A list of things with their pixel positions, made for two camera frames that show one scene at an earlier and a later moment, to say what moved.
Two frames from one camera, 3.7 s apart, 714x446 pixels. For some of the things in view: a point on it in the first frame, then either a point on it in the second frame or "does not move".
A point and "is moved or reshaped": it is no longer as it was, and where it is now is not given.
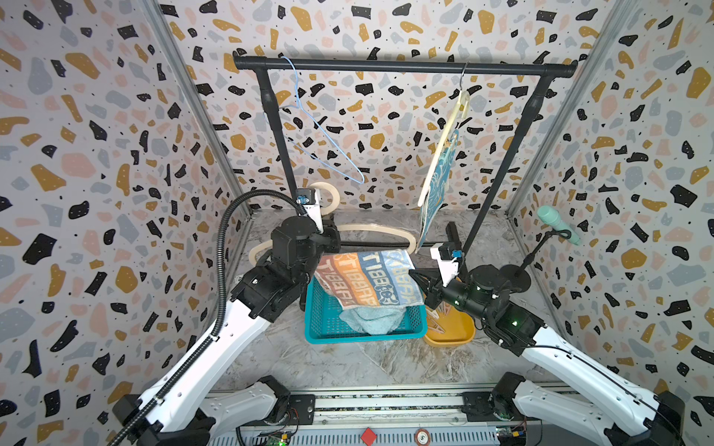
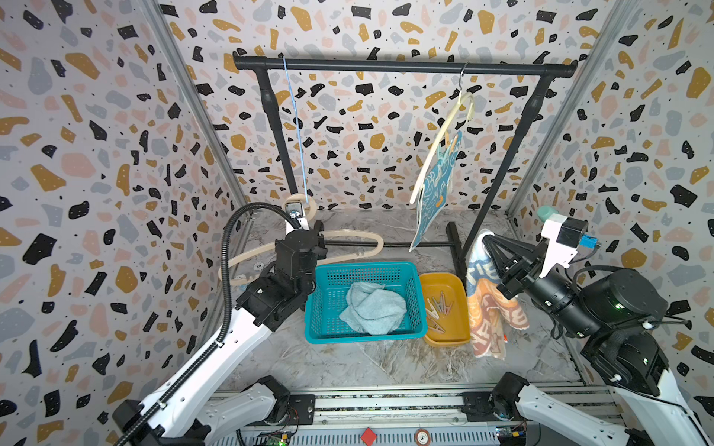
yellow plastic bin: (459, 328) does not move
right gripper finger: (434, 297) -> (509, 285)
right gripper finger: (429, 280) -> (518, 252)
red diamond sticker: (368, 437) does not move
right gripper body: (464, 296) -> (564, 301)
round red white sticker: (422, 437) does not move
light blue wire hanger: (298, 105) -> (298, 131)
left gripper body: (330, 242) -> (322, 250)
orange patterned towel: (344, 275) is moved or reshaped
